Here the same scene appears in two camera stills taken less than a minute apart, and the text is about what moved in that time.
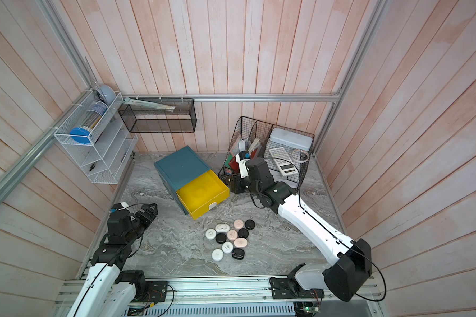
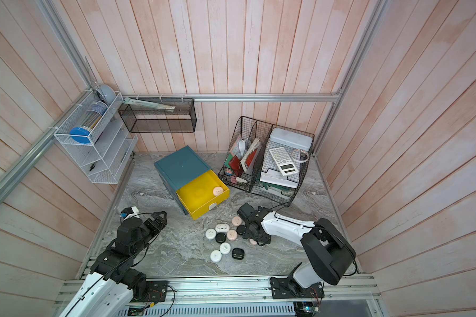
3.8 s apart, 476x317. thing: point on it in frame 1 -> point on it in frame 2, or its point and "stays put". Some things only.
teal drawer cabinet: (178, 169) stays put
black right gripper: (236, 183) -> (248, 234)
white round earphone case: (217, 254) stays put
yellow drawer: (203, 193) stays put
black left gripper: (147, 220) -> (157, 229)
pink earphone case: (232, 235) stays put
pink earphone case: (240, 242) -> (217, 190)
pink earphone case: (238, 223) stays put
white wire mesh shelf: (98, 134) stays put
